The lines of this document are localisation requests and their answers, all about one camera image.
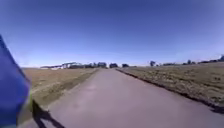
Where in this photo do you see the row of dark trees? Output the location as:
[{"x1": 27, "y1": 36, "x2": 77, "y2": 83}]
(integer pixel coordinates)
[{"x1": 83, "y1": 61, "x2": 131, "y2": 70}]

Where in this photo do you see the grey asphalt path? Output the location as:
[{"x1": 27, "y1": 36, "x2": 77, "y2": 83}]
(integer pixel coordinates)
[{"x1": 18, "y1": 67, "x2": 224, "y2": 128}]

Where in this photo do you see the white building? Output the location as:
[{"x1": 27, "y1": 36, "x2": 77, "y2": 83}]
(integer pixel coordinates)
[{"x1": 58, "y1": 61, "x2": 84, "y2": 70}]

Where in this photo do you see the dry grass field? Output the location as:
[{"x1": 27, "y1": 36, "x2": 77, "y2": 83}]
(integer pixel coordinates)
[
  {"x1": 18, "y1": 67, "x2": 101, "y2": 126},
  {"x1": 115, "y1": 61, "x2": 224, "y2": 114}
]

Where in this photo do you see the blue object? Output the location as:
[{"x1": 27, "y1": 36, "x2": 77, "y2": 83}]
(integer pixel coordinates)
[{"x1": 0, "y1": 34, "x2": 34, "y2": 128}]

